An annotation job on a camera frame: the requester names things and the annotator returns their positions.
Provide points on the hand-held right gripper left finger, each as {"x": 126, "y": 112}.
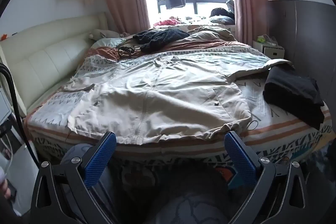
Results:
{"x": 101, "y": 161}

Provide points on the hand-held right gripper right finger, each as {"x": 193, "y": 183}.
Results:
{"x": 240, "y": 161}

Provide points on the beige jacket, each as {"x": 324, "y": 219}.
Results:
{"x": 157, "y": 98}

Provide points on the black folded clothes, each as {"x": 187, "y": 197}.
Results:
{"x": 291, "y": 90}

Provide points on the person's left hand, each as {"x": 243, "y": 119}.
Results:
{"x": 5, "y": 188}

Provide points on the patterned bedspread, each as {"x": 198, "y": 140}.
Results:
{"x": 52, "y": 111}

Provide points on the white nightstand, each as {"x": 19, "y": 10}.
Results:
{"x": 273, "y": 52}

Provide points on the pale green pillow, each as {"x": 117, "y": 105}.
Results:
{"x": 107, "y": 41}

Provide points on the cream padded headboard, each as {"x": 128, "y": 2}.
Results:
{"x": 39, "y": 56}

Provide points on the green box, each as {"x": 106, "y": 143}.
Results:
{"x": 261, "y": 39}

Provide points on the black knit sweater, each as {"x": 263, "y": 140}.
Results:
{"x": 160, "y": 37}

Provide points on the grey pillows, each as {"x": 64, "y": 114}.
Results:
{"x": 221, "y": 15}

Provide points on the red cloth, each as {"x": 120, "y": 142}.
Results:
{"x": 168, "y": 22}

